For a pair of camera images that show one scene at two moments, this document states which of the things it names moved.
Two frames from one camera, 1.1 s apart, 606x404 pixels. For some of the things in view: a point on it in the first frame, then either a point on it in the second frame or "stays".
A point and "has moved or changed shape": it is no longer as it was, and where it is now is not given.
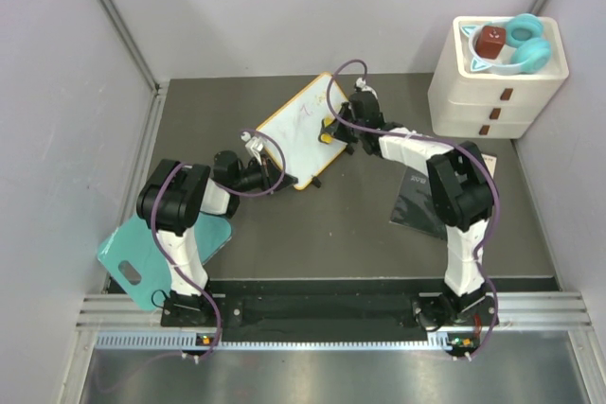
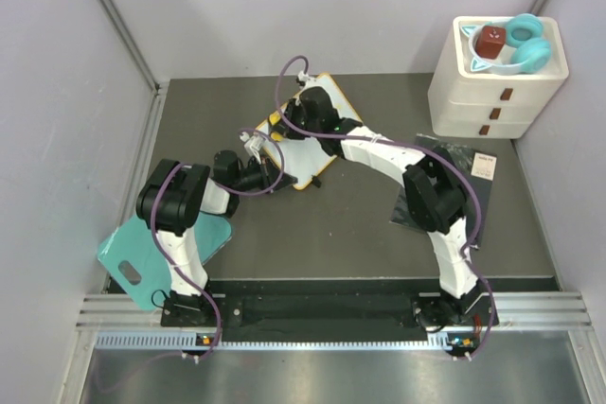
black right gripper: (340, 134) -> (293, 109)
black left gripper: (269, 172) stays
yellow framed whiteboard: (291, 134) stays
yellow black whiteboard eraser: (327, 130) has moved or changed shape
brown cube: (490, 42) stays
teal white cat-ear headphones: (524, 30) stays
